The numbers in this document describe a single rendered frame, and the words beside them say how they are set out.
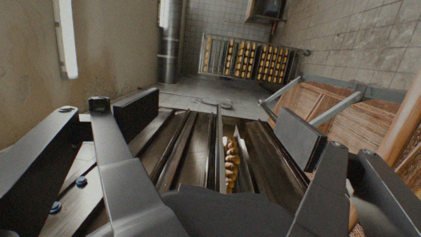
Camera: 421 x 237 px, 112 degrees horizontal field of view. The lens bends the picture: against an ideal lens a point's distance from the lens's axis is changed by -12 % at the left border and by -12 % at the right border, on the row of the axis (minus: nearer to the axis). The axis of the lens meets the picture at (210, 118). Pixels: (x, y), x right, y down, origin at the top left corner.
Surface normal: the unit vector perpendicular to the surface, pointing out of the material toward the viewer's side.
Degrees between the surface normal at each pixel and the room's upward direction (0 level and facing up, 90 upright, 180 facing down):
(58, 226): 90
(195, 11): 90
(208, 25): 90
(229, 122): 90
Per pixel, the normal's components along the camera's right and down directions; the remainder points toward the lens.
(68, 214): 0.15, -0.92
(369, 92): -0.04, 0.36
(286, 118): -0.99, -0.14
